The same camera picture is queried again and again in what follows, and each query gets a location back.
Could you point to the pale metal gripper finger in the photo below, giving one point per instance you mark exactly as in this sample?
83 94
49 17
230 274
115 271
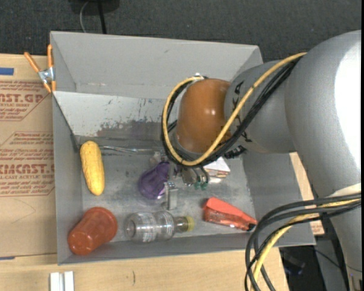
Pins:
173 197
157 158

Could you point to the purple toy eggplant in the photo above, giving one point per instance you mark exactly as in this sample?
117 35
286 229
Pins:
151 183

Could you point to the white and brown small box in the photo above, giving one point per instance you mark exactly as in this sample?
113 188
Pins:
220 168

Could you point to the clear plastic bottle yellow cap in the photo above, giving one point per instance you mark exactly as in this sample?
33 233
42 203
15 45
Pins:
151 226

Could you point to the thin silver metal tool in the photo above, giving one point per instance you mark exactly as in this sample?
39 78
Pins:
118 148

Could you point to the red-orange plastic tool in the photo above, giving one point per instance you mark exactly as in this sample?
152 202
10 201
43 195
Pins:
221 214

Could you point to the yellow toy corn cob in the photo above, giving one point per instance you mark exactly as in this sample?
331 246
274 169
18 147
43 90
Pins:
92 168

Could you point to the orange plastic cup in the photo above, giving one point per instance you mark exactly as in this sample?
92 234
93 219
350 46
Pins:
91 232

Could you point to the grey metal bin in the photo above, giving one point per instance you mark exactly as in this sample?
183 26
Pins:
124 68

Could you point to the brown cardboard board red print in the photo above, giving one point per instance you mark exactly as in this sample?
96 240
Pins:
21 211

